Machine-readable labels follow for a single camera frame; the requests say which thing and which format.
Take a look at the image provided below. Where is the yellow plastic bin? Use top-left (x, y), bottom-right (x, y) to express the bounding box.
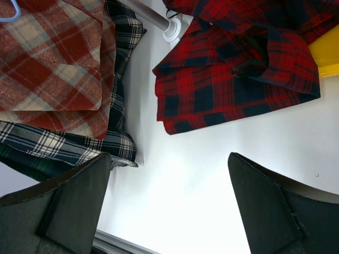
top-left (309, 26), bottom-right (339, 77)

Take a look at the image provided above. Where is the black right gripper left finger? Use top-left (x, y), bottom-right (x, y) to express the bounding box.
top-left (1, 153), bottom-right (111, 253)

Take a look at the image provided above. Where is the red navy plaid skirt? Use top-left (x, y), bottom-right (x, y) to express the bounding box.
top-left (153, 1), bottom-right (338, 134)

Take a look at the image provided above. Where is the rust beige plaid skirt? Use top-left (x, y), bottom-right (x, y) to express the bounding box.
top-left (1, 1), bottom-right (116, 139)

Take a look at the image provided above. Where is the aluminium rail frame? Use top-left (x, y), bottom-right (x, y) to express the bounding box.
top-left (93, 229), bottom-right (158, 254)

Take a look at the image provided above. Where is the navy white plaid skirt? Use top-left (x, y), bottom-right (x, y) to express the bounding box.
top-left (1, 1), bottom-right (147, 167)

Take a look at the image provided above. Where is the white metal clothes rack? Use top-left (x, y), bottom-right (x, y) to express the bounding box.
top-left (119, 0), bottom-right (189, 49)

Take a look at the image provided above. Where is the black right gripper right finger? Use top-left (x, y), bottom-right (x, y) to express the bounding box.
top-left (228, 152), bottom-right (338, 253)

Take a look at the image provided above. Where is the dark green plaid skirt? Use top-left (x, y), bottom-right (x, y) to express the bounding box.
top-left (1, 143), bottom-right (74, 182)

